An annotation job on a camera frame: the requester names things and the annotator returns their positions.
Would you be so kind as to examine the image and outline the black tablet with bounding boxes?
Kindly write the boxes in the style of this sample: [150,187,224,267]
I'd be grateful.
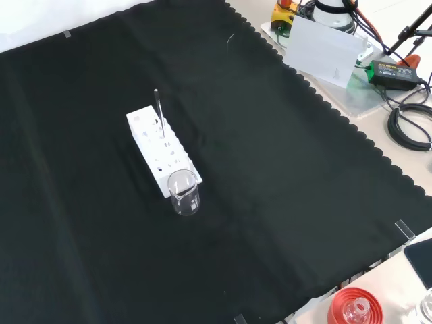
[403,238,432,290]

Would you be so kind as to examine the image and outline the orange clamp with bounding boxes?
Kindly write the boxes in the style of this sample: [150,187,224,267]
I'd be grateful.
[396,53,421,70]

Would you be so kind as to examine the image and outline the pale white board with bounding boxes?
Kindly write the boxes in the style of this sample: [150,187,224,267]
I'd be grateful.
[284,15,369,89]

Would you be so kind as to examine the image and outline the thin black adapter cable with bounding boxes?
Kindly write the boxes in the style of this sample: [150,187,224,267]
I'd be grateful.
[379,72,432,112]

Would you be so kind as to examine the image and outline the black scalloped bench cloth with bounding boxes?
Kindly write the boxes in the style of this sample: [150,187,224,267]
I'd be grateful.
[0,0,432,324]

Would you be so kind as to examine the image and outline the black tripod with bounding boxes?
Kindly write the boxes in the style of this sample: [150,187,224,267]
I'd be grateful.
[386,3,432,58]

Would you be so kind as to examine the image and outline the clear glass vessel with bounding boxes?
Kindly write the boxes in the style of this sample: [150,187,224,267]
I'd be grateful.
[414,288,432,324]

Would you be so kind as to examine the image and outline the yellow stop button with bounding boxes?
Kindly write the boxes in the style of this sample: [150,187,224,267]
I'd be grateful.
[271,0,300,31]

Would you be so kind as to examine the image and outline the small clear glass beaker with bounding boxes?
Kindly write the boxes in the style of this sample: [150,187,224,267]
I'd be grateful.
[167,169,202,217]

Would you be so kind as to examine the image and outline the clear glass rod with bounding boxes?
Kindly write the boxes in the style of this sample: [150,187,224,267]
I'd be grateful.
[153,88,166,139]

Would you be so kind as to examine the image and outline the coiled black cable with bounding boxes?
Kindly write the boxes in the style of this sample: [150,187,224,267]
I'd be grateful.
[387,103,432,152]

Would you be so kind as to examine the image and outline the white test tube rack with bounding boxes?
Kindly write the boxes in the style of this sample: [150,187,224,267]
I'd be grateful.
[126,105,204,199]

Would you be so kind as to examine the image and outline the clear round-bottom flask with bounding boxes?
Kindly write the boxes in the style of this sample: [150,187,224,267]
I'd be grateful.
[342,297,371,324]

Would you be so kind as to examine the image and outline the orange cable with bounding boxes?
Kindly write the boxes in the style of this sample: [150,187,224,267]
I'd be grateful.
[347,0,391,50]

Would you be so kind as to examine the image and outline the black power adapter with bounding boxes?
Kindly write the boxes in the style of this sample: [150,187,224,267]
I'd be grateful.
[367,59,423,91]

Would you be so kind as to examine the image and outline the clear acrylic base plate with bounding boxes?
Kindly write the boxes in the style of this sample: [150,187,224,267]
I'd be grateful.
[259,20,399,117]

